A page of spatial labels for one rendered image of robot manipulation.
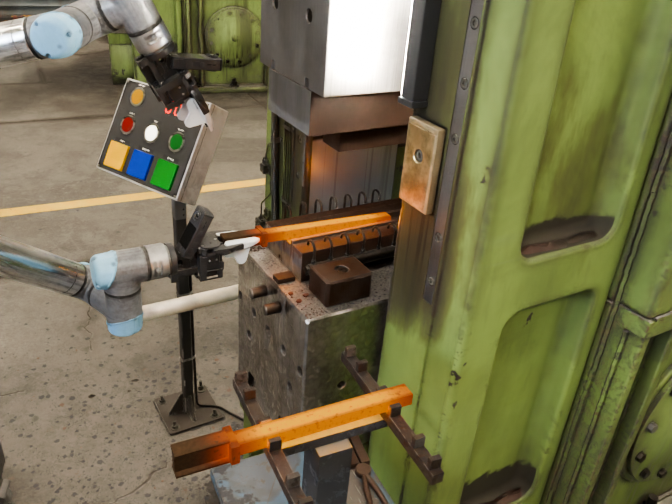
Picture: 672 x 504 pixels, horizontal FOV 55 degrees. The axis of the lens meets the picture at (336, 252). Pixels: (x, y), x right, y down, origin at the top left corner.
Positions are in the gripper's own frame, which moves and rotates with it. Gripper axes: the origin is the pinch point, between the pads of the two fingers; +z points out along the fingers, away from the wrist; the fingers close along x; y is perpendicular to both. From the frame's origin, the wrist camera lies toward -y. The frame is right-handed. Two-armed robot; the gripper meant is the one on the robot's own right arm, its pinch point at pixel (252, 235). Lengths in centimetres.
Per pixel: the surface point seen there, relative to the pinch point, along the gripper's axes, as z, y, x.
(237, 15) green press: 184, 26, -450
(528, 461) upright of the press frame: 61, 57, 44
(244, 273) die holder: 3.2, 16.9, -11.5
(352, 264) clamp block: 18.2, 3.5, 14.7
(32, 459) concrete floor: -51, 102, -59
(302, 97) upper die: 8.3, -32.6, 4.4
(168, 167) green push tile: -5.9, -1.3, -43.2
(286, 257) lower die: 9.0, 7.5, 0.0
